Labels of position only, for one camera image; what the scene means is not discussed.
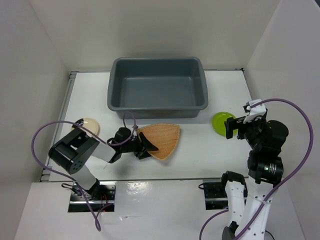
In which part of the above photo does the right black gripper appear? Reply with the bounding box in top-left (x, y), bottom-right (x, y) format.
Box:
top-left (224, 113), bottom-right (267, 149)

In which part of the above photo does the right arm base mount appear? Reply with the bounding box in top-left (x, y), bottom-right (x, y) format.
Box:
top-left (198, 178), bottom-right (228, 211)

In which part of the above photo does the aluminium table edge rail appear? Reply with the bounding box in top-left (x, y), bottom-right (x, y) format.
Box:
top-left (39, 71), bottom-right (78, 182)

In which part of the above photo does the cream plate with black mark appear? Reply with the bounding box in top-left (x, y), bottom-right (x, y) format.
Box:
top-left (75, 117), bottom-right (100, 137)

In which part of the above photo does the orange woven triangular basket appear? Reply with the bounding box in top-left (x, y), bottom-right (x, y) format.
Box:
top-left (137, 123), bottom-right (180, 161)

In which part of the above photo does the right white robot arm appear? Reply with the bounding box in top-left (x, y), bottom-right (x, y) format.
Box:
top-left (219, 115), bottom-right (289, 240)

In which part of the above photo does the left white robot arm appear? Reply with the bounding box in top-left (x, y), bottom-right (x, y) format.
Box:
top-left (48, 127), bottom-right (159, 200)

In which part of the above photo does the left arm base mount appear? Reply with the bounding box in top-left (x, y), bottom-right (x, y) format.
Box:
top-left (61, 181), bottom-right (116, 213)

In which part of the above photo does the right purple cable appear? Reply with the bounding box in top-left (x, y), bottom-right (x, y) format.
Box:
top-left (199, 98), bottom-right (314, 240)

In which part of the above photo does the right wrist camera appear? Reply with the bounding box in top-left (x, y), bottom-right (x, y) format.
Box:
top-left (243, 98), bottom-right (267, 124)

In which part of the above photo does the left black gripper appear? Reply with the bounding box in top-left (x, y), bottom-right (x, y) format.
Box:
top-left (120, 132), bottom-right (158, 160)

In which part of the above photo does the green round plate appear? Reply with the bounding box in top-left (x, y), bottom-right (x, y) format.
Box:
top-left (211, 111), bottom-right (236, 137)

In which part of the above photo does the grey plastic bin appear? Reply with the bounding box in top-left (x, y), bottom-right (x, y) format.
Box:
top-left (106, 57), bottom-right (209, 119)

